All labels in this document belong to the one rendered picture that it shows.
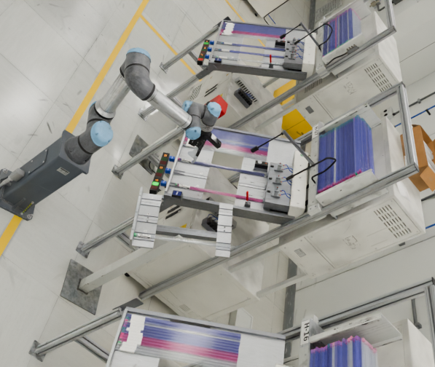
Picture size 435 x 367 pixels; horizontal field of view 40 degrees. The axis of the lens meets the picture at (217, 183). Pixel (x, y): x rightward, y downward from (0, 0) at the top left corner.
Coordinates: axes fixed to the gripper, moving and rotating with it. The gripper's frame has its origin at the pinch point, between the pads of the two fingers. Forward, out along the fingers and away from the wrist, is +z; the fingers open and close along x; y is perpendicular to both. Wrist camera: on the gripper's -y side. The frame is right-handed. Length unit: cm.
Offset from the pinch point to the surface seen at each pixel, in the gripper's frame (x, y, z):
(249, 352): 107, -46, 1
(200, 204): 20.9, -11.4, 12.7
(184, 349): 112, -20, 8
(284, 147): -41, -51, 1
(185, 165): -7.4, 2.4, 15.6
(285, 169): -13, -51, -5
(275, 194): 11.8, -46.0, -5.8
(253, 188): 1.7, -37.0, 4.9
